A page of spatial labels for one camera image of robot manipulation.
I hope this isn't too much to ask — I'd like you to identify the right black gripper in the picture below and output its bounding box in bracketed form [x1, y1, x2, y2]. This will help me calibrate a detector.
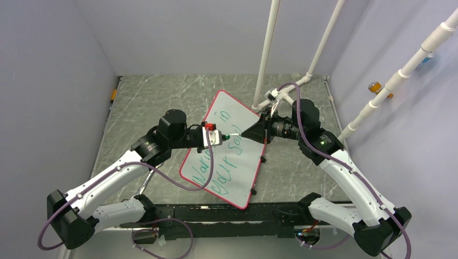
[242, 106, 305, 145]

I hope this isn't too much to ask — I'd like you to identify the red framed whiteboard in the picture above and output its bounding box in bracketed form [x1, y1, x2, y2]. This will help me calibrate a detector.
[179, 90, 267, 210]

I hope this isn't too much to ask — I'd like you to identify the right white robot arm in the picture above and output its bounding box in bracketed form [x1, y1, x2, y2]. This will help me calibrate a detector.
[241, 99, 412, 258]

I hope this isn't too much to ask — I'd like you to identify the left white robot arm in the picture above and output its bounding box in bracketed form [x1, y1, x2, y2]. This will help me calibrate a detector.
[37, 109, 225, 250]

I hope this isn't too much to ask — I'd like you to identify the silver combination wrench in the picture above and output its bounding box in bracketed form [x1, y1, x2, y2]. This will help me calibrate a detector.
[136, 170, 155, 195]

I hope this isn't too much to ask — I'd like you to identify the white PVC diagonal pipe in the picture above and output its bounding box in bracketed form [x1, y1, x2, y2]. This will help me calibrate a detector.
[338, 10, 457, 141]

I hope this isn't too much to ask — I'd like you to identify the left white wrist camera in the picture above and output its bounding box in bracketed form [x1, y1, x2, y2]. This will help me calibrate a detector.
[201, 121, 223, 148]

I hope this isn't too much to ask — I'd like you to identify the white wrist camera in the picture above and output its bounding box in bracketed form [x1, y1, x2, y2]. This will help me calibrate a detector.
[201, 121, 223, 148]
[265, 88, 280, 117]

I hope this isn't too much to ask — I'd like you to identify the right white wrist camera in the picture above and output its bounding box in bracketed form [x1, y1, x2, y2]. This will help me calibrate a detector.
[265, 88, 280, 117]

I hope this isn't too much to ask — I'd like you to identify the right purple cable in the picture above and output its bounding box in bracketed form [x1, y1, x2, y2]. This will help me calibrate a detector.
[278, 82, 412, 259]

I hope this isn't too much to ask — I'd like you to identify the whiteboard wire stand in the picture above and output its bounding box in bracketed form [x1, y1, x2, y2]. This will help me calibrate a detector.
[250, 155, 266, 196]

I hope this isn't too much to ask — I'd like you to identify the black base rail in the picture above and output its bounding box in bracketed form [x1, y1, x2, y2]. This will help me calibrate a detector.
[119, 202, 341, 240]

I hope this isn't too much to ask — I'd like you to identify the white PVC pipe frame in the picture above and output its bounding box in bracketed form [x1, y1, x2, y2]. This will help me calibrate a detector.
[252, 1, 345, 111]

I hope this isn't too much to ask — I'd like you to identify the orange yellow wall fitting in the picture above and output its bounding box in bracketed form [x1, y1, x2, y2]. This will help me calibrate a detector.
[368, 81, 383, 95]

